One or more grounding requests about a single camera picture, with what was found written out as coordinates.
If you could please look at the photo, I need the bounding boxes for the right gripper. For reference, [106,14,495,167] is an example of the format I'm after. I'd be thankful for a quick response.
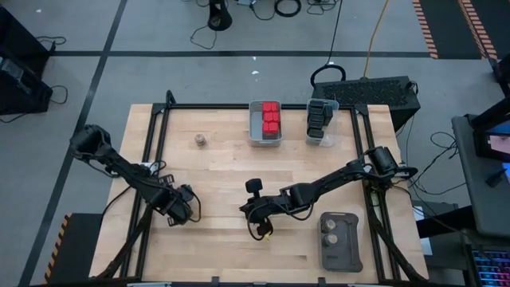
[238,198,266,221]

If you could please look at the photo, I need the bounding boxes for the black power adapter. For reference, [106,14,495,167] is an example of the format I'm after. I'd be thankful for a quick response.
[390,165,419,179]

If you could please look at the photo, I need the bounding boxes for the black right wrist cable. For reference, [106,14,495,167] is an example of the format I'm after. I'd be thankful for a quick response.
[245,213,277,242]

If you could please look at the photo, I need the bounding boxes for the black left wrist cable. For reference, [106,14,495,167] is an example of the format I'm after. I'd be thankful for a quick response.
[189,189,203,223]

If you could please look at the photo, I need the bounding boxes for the black desk cable bundle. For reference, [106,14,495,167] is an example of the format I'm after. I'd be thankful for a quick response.
[406,131,468,197]

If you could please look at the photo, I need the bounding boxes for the white plastic bin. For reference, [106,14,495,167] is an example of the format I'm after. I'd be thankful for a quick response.
[249,99,284,147]

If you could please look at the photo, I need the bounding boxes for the black computer case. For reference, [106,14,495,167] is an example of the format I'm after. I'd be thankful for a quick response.
[310,75,422,132]

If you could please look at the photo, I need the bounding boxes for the black metal table frame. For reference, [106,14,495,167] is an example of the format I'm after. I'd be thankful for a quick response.
[89,89,430,282]

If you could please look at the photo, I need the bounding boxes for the black equipment case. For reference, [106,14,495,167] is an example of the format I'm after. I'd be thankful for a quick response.
[0,55,54,116]
[0,6,52,65]

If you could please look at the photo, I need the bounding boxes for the black monitor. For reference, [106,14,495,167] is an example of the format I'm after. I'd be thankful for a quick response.
[472,97,510,163]

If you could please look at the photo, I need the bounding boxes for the thin black floor cable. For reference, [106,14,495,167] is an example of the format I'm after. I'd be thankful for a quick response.
[189,24,219,51]

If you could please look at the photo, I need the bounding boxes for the black cable with coil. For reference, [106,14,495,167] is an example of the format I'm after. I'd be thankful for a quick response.
[309,0,347,88]

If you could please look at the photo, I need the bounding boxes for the black mat, orange stripes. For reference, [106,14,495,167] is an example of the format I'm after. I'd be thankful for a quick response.
[412,0,499,61]
[42,213,104,285]

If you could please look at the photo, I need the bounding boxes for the black coiled floor cable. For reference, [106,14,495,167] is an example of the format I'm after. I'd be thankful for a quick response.
[273,0,303,18]

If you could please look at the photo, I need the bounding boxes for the clear plastic bin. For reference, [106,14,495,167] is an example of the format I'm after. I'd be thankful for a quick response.
[305,98,340,147]

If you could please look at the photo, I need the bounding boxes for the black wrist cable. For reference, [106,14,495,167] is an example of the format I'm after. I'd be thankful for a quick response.
[245,213,277,242]
[189,189,203,223]

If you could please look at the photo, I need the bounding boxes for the dark grey plastic bin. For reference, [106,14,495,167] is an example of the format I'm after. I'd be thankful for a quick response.
[317,210,364,273]

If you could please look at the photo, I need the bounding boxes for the grey desk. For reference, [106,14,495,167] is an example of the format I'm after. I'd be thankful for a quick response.
[451,113,510,240]

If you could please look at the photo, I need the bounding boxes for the yellow cable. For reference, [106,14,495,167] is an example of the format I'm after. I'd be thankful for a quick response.
[360,0,390,81]

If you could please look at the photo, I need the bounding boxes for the rainbow backlit keyboard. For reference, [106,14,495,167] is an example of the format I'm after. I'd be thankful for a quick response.
[469,249,510,287]

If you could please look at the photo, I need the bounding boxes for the black stand base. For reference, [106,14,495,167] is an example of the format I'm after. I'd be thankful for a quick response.
[207,0,233,32]

